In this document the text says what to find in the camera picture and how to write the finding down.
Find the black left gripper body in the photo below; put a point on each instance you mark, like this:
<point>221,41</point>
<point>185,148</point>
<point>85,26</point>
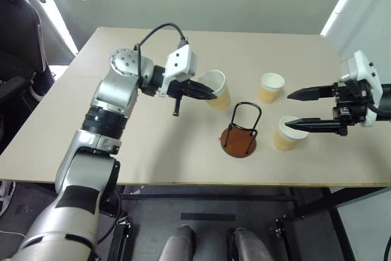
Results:
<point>178,88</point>

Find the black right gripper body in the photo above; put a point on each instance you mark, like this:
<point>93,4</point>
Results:
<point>349,102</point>

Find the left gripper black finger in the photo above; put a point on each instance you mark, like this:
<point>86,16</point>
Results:
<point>209,95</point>
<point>203,86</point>

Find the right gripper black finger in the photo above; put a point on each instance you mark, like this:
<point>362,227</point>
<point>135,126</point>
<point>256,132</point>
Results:
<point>311,125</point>
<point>308,93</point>

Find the tan paper cup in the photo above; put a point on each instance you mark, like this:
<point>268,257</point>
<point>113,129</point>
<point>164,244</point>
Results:
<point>285,141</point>
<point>221,96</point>
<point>268,90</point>

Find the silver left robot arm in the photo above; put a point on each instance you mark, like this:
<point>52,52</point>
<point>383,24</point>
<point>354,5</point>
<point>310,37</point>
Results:
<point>116,90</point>

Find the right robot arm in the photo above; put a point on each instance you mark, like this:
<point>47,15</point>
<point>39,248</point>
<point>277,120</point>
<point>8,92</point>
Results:
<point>386,93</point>

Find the white panel board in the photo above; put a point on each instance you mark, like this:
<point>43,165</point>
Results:
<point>357,4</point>

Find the black tape strip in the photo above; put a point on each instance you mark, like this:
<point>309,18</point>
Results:
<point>207,216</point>

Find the dark rounded robot foot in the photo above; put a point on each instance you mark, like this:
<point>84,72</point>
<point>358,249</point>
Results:
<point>249,244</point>
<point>178,242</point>

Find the black bag with white stripes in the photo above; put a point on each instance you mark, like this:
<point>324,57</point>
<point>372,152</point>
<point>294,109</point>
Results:
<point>21,28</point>

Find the white sneaker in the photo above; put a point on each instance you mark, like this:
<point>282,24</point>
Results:
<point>6,197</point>

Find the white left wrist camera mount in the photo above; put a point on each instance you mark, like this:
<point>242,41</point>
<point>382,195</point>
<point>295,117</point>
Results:
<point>180,60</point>

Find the black metal table frame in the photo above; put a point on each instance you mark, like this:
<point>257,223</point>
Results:
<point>214,196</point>

